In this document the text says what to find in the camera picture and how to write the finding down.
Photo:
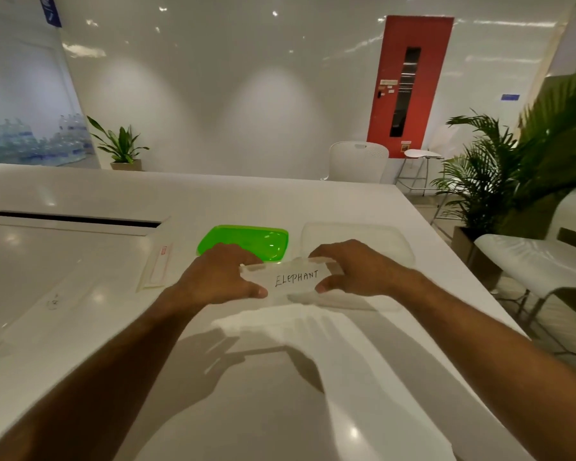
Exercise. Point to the small blue wall sign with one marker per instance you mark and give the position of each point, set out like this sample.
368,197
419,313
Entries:
510,97

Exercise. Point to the person's left forearm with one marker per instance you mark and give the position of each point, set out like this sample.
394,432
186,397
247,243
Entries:
101,379

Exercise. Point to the green palm plant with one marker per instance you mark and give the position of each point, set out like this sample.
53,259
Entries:
485,187

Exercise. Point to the small beige planter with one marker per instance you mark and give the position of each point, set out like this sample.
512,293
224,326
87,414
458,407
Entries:
125,165

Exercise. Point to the white perforated chair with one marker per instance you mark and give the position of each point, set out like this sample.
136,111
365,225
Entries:
357,163

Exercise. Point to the white bar stool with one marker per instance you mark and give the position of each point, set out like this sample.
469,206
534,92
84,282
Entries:
422,154

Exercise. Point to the white chair with metal legs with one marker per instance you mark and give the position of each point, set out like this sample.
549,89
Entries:
533,264

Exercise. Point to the small green leafy plant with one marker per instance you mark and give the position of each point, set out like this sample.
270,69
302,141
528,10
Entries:
122,143

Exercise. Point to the person's left hand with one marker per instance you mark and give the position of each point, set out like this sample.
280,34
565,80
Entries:
216,278

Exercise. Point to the person's right hand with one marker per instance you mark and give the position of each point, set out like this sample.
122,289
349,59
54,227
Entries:
369,273

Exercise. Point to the person's right forearm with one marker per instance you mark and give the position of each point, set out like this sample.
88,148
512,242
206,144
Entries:
499,369

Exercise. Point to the group of water bottles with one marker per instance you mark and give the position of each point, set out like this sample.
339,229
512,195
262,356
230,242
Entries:
29,143

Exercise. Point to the blue hanging sign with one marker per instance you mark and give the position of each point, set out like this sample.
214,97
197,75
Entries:
50,11

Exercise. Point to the red door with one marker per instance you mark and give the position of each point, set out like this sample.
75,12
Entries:
384,115

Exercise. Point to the green plastic lid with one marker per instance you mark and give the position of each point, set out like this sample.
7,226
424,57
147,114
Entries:
259,240

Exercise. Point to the large clear plastic container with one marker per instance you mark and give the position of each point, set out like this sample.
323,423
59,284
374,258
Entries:
365,235

